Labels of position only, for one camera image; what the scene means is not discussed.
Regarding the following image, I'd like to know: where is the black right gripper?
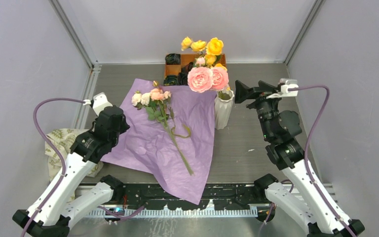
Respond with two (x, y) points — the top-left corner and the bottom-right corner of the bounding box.
(235, 79), (284, 140)

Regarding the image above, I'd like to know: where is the white ribbed ceramic vase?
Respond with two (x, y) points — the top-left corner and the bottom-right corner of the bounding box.
(214, 90), (234, 130)

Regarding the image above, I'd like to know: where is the small pale pink rose stem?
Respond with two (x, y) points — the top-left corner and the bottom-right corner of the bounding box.
(149, 81), (194, 175)

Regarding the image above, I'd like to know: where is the large pink rose stem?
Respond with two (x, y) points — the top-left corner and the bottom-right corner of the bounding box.
(187, 56), (230, 100)

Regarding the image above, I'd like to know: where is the yellow flower stem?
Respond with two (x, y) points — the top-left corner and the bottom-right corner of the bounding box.
(181, 37), (224, 64)

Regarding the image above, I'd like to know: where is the purple wrapping paper sheet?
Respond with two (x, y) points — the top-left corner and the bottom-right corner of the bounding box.
(102, 79), (216, 204)

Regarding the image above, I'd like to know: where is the white rose stem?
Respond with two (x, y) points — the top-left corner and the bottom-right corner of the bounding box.
(131, 88), (171, 123)

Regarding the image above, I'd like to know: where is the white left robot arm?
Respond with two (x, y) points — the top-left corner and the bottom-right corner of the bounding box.
(12, 106), (129, 237)

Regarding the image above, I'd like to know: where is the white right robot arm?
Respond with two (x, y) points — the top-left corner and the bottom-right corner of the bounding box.
(234, 79), (365, 237)

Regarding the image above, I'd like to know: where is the patterned cream cloth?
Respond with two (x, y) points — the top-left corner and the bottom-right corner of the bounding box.
(44, 128), (87, 181)

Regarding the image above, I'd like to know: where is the orange compartment tray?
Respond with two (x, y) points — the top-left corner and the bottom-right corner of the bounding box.
(164, 54), (227, 77)

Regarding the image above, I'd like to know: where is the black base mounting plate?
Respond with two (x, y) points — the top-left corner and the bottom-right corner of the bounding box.
(106, 183), (270, 211)

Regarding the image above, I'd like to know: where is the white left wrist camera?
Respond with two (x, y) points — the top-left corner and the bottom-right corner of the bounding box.
(82, 92), (113, 116)

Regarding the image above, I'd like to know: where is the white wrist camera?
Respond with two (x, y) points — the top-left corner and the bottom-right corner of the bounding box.
(82, 92), (113, 116)
(266, 79), (299, 99)

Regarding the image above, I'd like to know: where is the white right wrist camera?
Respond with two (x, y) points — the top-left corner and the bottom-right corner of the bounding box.
(266, 79), (299, 99)

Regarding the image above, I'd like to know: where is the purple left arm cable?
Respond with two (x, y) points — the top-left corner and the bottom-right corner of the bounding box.
(19, 97), (145, 237)

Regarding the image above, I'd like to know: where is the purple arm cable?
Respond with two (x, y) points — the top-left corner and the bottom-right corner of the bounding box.
(19, 97), (145, 237)
(258, 85), (357, 237)

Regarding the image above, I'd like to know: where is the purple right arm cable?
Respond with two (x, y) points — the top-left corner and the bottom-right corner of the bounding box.
(258, 85), (357, 237)

